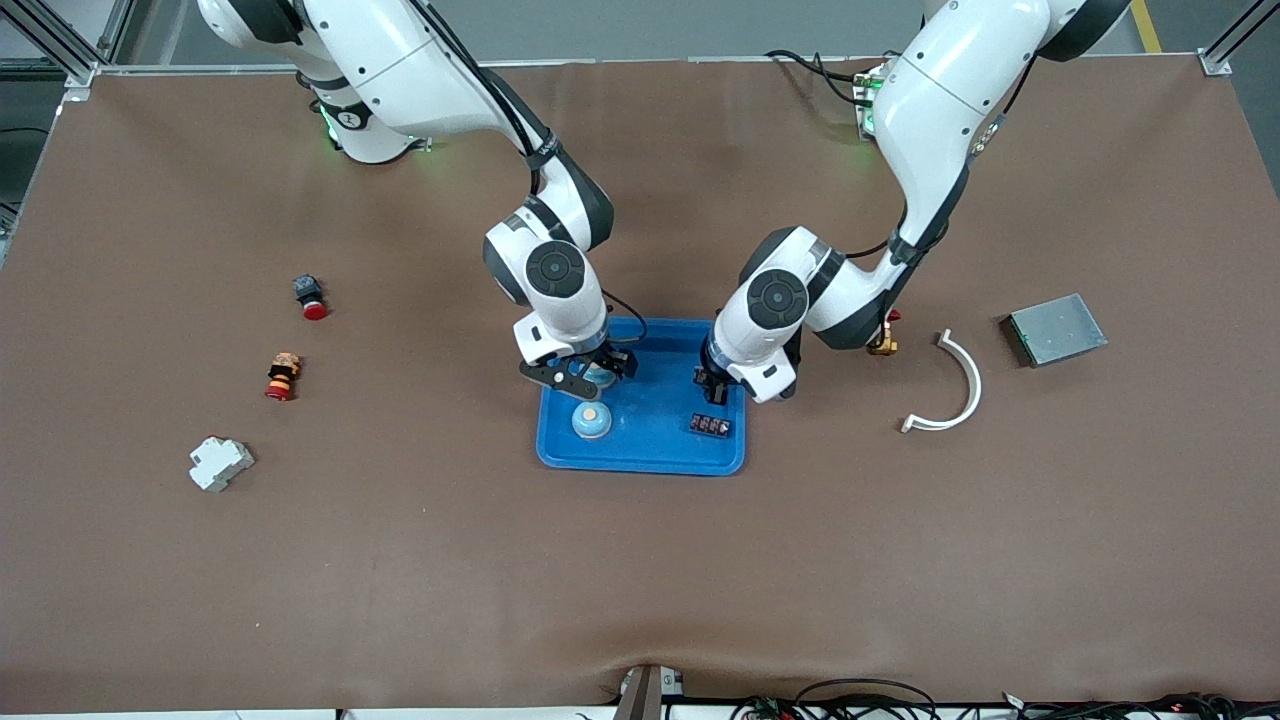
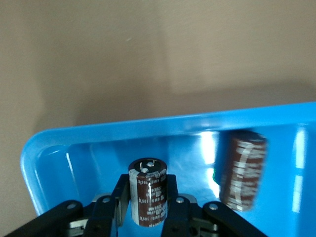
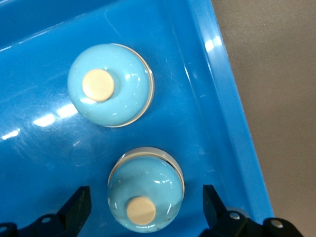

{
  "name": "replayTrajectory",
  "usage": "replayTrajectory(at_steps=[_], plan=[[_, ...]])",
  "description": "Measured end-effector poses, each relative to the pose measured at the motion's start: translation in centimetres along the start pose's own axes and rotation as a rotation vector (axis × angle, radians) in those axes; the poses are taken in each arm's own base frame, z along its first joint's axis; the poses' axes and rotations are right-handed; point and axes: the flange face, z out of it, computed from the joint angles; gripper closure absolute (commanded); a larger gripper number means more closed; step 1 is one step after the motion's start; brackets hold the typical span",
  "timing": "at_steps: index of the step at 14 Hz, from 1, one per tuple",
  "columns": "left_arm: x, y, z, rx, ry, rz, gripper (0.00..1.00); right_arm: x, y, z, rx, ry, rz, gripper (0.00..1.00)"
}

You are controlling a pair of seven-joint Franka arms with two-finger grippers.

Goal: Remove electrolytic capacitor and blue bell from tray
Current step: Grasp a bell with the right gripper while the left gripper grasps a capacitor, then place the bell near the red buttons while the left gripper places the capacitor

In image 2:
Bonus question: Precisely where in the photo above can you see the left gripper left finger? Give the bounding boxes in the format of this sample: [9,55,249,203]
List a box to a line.
[0,174,130,237]

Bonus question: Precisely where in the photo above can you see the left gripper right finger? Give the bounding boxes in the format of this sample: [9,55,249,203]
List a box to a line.
[160,174,269,237]

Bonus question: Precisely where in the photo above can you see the black terminal block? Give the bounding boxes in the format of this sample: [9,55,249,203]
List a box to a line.
[128,158,169,227]

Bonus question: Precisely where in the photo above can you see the blue plastic tray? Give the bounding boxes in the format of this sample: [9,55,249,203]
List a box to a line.
[21,100,316,237]

